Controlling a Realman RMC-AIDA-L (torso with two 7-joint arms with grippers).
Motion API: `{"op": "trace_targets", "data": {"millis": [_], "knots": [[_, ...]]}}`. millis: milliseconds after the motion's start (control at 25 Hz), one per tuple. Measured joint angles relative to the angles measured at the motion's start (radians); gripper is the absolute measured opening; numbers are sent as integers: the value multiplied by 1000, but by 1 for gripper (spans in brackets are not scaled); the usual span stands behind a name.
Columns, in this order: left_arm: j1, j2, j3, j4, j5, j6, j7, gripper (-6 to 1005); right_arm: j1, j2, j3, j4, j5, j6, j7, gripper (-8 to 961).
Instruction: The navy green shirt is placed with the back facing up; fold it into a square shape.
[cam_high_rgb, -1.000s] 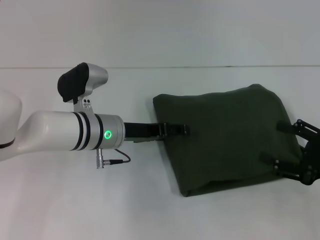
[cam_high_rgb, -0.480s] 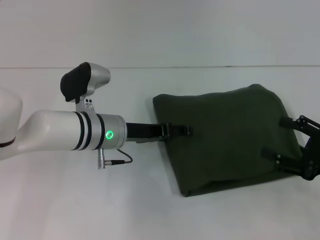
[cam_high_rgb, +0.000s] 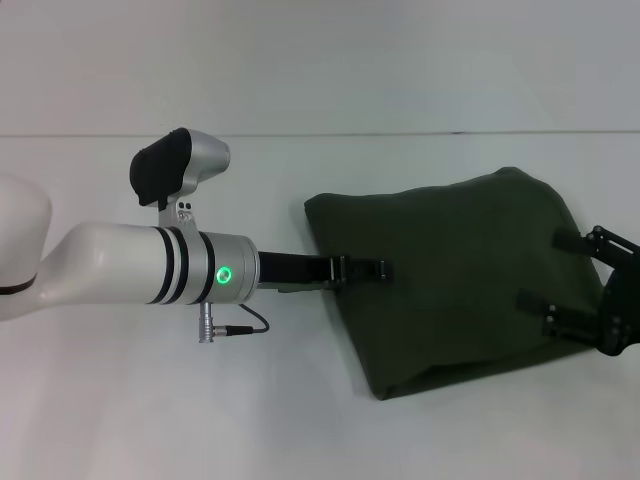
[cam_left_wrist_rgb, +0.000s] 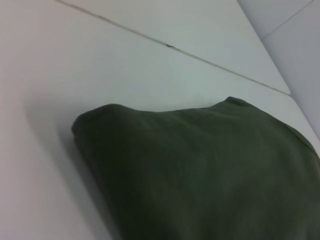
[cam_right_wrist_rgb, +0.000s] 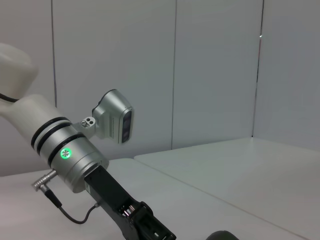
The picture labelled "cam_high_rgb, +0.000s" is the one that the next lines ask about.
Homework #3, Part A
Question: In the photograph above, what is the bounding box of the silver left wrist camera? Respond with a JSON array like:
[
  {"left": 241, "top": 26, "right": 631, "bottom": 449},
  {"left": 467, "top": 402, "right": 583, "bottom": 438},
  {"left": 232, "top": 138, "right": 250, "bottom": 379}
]
[{"left": 128, "top": 127, "right": 232, "bottom": 237}]

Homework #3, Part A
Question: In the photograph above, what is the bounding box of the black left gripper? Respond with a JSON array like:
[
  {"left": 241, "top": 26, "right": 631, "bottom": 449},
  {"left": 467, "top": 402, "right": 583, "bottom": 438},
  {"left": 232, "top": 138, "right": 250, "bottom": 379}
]
[{"left": 256, "top": 250, "right": 395, "bottom": 295}]

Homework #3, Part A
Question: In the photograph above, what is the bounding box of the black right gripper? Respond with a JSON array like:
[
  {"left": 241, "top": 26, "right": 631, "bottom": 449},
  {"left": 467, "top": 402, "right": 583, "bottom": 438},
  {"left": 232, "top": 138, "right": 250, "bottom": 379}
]
[{"left": 516, "top": 225, "right": 640, "bottom": 358}]

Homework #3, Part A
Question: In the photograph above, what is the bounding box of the left arm cable with plug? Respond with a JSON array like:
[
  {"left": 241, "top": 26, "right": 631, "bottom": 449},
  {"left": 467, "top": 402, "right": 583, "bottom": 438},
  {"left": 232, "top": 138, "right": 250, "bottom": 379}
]
[{"left": 198, "top": 301, "right": 272, "bottom": 346}]

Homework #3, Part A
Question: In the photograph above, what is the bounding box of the dark green shirt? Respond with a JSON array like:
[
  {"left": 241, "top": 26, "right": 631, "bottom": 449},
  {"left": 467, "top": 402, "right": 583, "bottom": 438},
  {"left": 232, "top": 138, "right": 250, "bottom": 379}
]
[{"left": 303, "top": 165, "right": 627, "bottom": 402}]

